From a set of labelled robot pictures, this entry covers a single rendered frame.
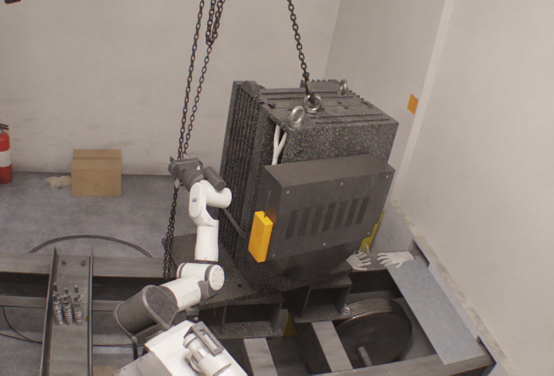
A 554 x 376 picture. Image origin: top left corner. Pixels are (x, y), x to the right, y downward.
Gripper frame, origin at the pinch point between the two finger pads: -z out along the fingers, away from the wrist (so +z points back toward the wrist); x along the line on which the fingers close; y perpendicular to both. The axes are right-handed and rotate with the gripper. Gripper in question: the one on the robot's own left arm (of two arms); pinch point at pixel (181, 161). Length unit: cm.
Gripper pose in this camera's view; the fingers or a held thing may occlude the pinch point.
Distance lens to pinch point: 178.5
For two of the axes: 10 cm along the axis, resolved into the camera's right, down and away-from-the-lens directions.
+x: -8.3, 1.1, -5.5
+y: -1.8, 8.8, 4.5
